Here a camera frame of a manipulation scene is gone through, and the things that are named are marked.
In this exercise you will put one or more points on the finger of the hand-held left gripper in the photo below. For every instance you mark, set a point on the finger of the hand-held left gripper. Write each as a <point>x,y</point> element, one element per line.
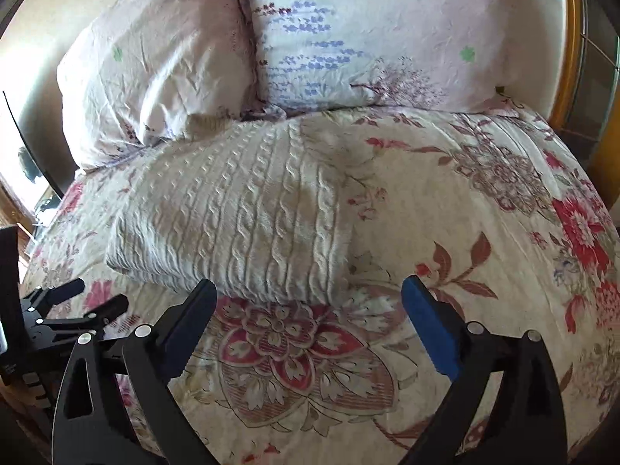
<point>97,317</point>
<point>58,295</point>

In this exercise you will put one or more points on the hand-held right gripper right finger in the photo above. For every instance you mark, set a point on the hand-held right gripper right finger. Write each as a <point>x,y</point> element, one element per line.
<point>431,319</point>

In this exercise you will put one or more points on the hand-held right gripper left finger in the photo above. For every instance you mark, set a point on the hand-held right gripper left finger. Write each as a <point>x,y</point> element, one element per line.
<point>193,319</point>

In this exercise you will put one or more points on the floral bed quilt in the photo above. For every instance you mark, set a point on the floral bed quilt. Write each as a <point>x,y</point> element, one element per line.
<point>460,232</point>

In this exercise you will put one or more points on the wooden furniture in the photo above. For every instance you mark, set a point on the wooden furniture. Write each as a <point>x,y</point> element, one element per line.
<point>19,203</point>

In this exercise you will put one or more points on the black flat screen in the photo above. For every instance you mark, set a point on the black flat screen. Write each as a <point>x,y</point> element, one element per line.
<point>34,131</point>

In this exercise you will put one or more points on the wooden headboard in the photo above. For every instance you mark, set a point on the wooden headboard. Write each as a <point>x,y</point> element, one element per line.
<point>600,155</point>

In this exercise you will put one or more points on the pale pink pillow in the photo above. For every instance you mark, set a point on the pale pink pillow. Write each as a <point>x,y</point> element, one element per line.
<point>160,68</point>

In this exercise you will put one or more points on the blue floral print pillow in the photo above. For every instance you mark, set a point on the blue floral print pillow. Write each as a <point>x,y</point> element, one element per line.
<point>363,34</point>

